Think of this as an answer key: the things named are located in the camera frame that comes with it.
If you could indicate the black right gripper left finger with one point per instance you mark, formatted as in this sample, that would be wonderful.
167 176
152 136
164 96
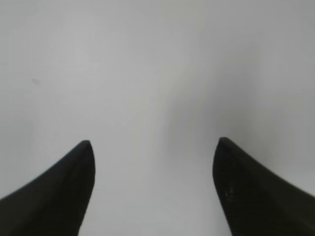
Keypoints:
55 202

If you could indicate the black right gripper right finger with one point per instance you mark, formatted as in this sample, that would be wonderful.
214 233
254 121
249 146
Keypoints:
256 201

